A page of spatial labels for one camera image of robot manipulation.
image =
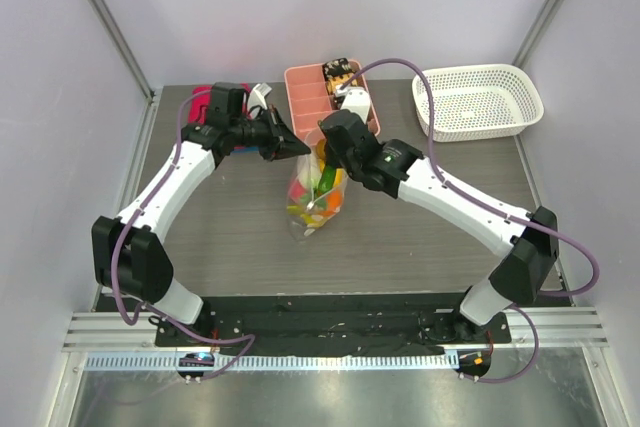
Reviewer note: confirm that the black patterned sock roll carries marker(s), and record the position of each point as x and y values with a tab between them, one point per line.
337	68

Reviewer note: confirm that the blue folded cloth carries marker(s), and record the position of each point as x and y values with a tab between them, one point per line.
245	149

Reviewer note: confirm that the yellow bell pepper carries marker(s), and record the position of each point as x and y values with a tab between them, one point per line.
339	177

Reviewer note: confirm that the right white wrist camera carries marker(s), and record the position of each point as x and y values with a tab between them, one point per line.
356	100

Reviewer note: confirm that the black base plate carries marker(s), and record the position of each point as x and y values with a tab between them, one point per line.
358	325

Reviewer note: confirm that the brown kiwi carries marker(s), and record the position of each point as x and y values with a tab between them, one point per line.
321	150

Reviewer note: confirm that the yellow banana bunch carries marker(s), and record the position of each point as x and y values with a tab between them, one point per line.
309	218

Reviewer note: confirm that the pink divided organizer tray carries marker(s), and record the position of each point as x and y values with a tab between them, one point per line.
310	102

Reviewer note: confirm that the white perforated plastic basket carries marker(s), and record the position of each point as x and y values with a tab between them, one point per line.
477	102

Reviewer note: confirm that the white radish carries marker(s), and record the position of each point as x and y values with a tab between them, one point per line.
309	171

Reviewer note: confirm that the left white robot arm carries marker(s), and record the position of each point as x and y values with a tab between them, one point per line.
128	249

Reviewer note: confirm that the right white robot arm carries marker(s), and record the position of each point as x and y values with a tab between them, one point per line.
518	237

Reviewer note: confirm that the yellow patterned sock roll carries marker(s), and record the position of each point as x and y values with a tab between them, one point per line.
335	83

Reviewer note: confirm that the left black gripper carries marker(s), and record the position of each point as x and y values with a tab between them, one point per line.
286	143

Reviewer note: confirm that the red apple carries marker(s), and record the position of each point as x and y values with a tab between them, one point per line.
298	192

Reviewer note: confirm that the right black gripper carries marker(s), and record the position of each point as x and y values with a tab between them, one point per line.
347	165

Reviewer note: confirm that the white slotted cable duct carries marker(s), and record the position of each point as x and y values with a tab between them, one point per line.
201	361

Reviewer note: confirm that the red folded cloth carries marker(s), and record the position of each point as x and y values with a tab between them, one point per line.
199	104

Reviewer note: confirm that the orange fruit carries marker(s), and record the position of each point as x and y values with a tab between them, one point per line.
334	201

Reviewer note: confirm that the clear polka dot zip bag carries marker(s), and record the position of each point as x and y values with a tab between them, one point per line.
316	202

